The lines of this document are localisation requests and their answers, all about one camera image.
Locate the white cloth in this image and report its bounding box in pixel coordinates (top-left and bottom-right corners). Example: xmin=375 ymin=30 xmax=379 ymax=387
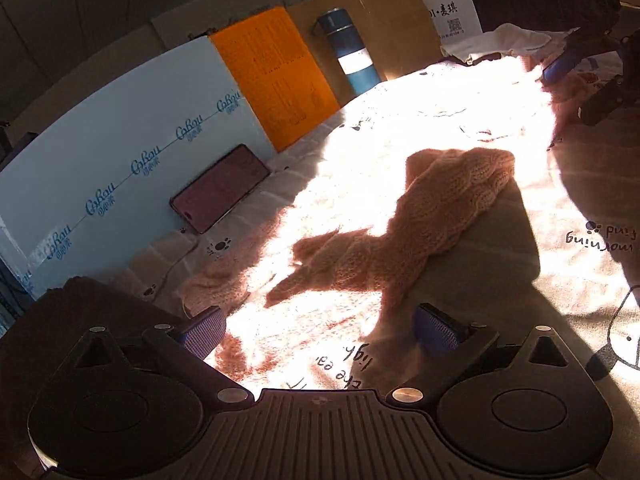
xmin=440 ymin=24 xmax=552 ymax=65

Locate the white charging cable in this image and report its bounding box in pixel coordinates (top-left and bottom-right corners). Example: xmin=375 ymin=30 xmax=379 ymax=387
xmin=149 ymin=239 xmax=202 ymax=302

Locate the pink knitted sweater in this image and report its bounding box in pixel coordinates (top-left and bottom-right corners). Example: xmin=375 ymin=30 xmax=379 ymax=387
xmin=180 ymin=60 xmax=597 ymax=382

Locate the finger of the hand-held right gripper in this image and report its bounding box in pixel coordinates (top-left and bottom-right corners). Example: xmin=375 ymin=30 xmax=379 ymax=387
xmin=541 ymin=30 xmax=622 ymax=86
xmin=575 ymin=74 xmax=629 ymax=127

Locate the orange printed sheet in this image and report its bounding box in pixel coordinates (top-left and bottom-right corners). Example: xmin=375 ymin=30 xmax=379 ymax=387
xmin=209 ymin=6 xmax=342 ymax=152

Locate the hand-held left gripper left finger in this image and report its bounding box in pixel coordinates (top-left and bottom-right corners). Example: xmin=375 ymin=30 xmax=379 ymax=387
xmin=65 ymin=305 xmax=256 ymax=406

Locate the dark brown cloth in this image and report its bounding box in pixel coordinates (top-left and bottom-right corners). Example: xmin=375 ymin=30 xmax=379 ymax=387
xmin=0 ymin=275 xmax=187 ymax=480

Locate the blue thermos bottle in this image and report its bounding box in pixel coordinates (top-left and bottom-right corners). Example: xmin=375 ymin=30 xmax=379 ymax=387
xmin=315 ymin=8 xmax=382 ymax=97

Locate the light blue printed carton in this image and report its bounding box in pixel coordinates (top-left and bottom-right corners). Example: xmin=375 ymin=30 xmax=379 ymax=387
xmin=0 ymin=35 xmax=279 ymax=302

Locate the white paper bag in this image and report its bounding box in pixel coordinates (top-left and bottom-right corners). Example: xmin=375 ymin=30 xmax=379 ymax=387
xmin=412 ymin=0 xmax=485 ymax=47

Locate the black smartphone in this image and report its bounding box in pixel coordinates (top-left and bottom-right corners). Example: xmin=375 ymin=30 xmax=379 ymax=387
xmin=169 ymin=143 xmax=271 ymax=235

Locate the printed white bed sheet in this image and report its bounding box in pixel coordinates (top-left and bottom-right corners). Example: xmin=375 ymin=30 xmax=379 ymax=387
xmin=115 ymin=55 xmax=640 ymax=480

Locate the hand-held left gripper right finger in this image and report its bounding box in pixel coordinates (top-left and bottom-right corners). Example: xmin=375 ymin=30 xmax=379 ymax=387
xmin=387 ymin=302 xmax=577 ymax=406

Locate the brown cardboard box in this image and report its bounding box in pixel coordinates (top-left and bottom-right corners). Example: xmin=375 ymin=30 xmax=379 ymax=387
xmin=285 ymin=0 xmax=447 ymax=97

